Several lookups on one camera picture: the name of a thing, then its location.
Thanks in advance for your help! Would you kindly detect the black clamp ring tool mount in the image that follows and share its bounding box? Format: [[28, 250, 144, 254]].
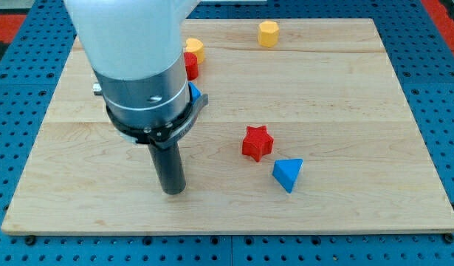
[[106, 94, 208, 149]]

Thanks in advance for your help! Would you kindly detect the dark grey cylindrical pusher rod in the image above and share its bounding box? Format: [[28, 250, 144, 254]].
[[148, 143, 186, 195]]

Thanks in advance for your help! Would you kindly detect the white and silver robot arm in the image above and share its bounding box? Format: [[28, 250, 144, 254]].
[[64, 0, 208, 194]]

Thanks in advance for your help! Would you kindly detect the blue cube block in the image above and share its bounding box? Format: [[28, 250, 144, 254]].
[[188, 81, 202, 103]]

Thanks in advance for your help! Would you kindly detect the red star block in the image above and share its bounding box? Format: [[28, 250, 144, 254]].
[[241, 126, 274, 162]]

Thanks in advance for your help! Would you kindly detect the red cylinder block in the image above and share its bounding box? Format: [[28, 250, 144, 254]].
[[183, 52, 199, 81]]

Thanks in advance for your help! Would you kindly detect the yellow round block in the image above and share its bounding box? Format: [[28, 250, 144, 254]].
[[185, 38, 205, 64]]

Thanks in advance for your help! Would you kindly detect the blue triangle block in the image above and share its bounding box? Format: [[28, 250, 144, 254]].
[[272, 158, 303, 194]]

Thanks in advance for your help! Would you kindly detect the light wooden board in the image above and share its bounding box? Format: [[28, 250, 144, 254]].
[[1, 18, 454, 236]]

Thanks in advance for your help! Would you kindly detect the yellow octagon block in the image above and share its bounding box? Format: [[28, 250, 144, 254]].
[[258, 21, 280, 47]]

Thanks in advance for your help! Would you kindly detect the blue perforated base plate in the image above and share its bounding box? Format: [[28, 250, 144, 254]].
[[0, 0, 454, 266]]

